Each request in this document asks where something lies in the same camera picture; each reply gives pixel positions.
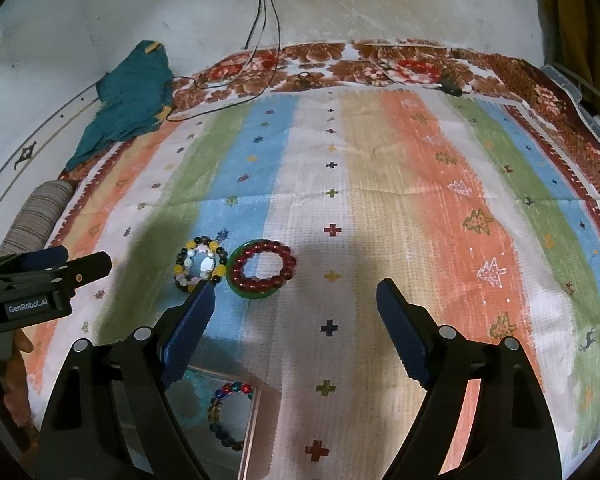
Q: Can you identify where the teal cloth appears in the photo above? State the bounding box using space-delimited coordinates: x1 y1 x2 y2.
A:
65 40 173 171

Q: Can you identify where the green jade bangle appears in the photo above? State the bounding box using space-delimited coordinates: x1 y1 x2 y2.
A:
226 240 284 300

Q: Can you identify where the metal wire rack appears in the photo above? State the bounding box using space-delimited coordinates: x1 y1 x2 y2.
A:
541 63 600 142

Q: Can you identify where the striped grey pillow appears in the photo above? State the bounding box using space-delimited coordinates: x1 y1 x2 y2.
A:
0 180 76 258

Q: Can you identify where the dark red bead bracelet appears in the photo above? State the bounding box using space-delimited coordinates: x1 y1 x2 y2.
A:
229 238 298 294

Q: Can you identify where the clear jewelry tray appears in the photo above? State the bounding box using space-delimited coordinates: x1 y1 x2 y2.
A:
166 366 260 479

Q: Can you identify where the striped colourful bed cover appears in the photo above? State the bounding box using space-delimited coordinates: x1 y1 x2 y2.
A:
27 88 600 479

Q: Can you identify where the person's left hand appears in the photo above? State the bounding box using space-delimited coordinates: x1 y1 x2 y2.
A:
0 328 34 427

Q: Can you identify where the pastel bead bracelet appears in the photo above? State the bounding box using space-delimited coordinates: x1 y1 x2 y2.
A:
176 245 217 288

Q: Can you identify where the black charger cable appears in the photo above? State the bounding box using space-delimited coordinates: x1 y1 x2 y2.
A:
165 0 284 124

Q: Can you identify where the black yellow bead bracelet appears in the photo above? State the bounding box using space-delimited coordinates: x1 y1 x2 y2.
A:
174 235 230 294

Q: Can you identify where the multicolour glass bead bracelet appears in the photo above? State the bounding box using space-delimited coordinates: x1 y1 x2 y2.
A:
206 380 256 452

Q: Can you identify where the black charger plug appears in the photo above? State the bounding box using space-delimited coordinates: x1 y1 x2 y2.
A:
438 78 463 96

